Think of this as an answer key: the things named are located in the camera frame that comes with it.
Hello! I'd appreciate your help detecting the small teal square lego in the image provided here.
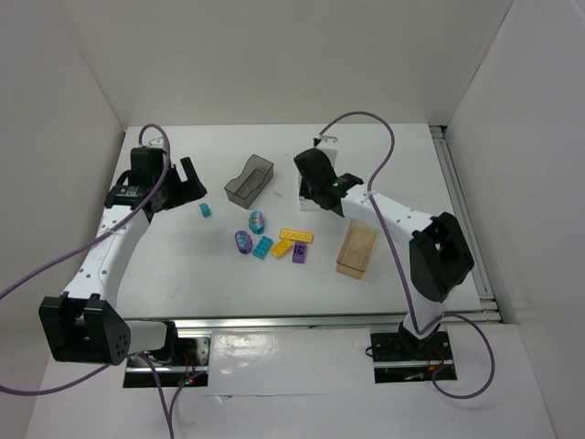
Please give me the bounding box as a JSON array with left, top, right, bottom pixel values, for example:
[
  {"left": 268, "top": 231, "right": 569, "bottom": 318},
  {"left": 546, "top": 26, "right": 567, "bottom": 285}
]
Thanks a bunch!
[{"left": 199, "top": 203, "right": 211, "bottom": 218}]

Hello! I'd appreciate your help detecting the yellow long lego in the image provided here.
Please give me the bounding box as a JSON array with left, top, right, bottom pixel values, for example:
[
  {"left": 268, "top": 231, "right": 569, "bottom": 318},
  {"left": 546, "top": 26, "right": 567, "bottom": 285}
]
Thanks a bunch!
[{"left": 279, "top": 228, "right": 314, "bottom": 243}]

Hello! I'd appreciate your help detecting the teal rounded patterned lego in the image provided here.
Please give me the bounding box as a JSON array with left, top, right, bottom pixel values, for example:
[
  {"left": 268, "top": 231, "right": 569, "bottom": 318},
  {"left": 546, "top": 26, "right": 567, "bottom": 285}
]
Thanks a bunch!
[{"left": 249, "top": 210, "right": 265, "bottom": 235}]

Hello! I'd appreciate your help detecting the purple rounded flower lego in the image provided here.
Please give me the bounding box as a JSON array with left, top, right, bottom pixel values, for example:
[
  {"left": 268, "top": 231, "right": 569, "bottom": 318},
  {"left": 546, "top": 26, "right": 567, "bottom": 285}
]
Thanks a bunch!
[{"left": 234, "top": 230, "right": 253, "bottom": 254}]

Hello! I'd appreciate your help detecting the yellow 2x3 lego brick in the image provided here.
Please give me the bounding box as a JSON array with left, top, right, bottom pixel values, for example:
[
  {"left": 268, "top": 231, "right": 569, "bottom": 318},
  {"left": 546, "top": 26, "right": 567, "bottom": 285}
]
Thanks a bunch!
[{"left": 271, "top": 239, "right": 294, "bottom": 259}]

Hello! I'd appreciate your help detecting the teal 2x4 lego brick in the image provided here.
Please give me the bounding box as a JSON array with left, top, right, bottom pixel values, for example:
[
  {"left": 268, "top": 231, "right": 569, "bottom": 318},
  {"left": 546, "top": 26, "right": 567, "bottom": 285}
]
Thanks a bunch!
[{"left": 252, "top": 236, "right": 273, "bottom": 260}]

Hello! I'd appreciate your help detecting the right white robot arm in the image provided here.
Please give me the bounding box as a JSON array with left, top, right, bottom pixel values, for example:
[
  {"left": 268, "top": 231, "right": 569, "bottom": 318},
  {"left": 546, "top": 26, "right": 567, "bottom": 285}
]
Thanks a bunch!
[{"left": 293, "top": 147, "right": 474, "bottom": 350}]

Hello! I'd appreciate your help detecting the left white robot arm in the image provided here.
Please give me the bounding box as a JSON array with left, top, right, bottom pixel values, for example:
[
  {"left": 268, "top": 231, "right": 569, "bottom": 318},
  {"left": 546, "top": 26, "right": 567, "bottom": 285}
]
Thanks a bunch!
[{"left": 38, "top": 146, "right": 207, "bottom": 365}]

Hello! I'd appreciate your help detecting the clear plastic container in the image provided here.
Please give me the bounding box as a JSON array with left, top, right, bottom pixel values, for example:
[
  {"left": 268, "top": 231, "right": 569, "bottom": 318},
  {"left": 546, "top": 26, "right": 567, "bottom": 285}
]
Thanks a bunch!
[{"left": 293, "top": 147, "right": 337, "bottom": 210}]

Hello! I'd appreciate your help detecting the smoky grey plastic container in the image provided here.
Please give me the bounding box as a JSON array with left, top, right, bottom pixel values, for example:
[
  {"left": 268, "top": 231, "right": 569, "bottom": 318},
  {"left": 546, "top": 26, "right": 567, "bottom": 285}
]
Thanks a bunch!
[{"left": 224, "top": 155, "right": 274, "bottom": 209}]

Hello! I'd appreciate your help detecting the purple square lego brick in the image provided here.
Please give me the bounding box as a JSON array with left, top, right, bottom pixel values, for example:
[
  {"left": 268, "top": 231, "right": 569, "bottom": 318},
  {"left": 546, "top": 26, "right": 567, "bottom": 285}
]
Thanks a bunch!
[{"left": 292, "top": 241, "right": 307, "bottom": 264}]

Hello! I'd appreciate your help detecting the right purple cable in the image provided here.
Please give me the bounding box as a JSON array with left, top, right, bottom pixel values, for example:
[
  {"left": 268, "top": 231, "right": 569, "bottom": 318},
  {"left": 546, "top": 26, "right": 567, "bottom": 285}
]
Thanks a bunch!
[{"left": 317, "top": 111, "right": 497, "bottom": 400}]

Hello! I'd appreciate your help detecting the purple cable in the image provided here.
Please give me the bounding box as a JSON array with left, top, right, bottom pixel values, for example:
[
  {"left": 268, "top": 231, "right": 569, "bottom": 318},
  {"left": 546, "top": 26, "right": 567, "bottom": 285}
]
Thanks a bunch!
[
  {"left": 317, "top": 111, "right": 497, "bottom": 400},
  {"left": 0, "top": 123, "right": 176, "bottom": 439}
]

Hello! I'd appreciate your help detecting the aluminium rail right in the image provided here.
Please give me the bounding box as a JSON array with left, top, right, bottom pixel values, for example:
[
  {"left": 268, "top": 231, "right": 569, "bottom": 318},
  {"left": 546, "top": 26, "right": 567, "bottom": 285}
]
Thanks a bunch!
[{"left": 429, "top": 125, "right": 503, "bottom": 324}]

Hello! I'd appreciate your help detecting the aluminium rail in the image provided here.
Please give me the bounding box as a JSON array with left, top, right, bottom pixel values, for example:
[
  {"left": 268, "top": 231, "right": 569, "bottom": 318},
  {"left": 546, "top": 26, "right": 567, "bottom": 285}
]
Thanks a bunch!
[
  {"left": 429, "top": 125, "right": 503, "bottom": 324},
  {"left": 175, "top": 314, "right": 404, "bottom": 331}
]

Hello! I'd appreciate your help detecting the aluminium rail front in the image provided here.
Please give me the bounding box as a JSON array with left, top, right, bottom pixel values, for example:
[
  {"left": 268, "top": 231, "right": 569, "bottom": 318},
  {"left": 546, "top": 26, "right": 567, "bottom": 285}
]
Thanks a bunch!
[{"left": 175, "top": 314, "right": 404, "bottom": 331}]

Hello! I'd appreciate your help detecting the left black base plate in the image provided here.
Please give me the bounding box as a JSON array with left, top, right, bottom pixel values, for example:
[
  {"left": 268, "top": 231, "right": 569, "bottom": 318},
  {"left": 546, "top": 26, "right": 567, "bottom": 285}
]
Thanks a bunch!
[{"left": 122, "top": 335, "right": 211, "bottom": 389}]

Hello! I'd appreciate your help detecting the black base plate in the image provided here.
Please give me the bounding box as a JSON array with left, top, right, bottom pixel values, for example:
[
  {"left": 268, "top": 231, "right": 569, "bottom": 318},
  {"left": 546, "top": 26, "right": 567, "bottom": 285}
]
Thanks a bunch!
[
  {"left": 122, "top": 335, "right": 211, "bottom": 389},
  {"left": 365, "top": 331, "right": 457, "bottom": 384}
]

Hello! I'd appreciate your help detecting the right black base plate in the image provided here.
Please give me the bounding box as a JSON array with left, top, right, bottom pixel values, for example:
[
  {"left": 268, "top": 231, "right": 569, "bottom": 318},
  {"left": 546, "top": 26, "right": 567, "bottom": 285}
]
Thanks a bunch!
[{"left": 365, "top": 331, "right": 457, "bottom": 384}]

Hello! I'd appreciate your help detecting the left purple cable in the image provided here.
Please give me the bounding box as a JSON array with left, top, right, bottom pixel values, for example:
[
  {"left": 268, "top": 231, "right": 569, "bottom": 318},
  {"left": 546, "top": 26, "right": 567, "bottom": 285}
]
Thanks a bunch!
[{"left": 0, "top": 123, "right": 176, "bottom": 439}]

